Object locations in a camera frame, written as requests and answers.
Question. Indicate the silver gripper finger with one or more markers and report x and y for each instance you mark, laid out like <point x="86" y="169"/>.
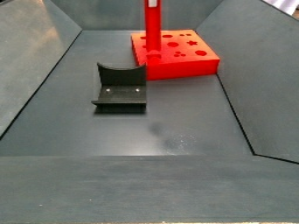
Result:
<point x="152" y="3"/>

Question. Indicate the red arch-shaped peg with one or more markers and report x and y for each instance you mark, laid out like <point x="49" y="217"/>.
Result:
<point x="152" y="21"/>

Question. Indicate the black curved holder stand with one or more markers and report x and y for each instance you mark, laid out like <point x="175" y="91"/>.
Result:
<point x="121" y="90"/>

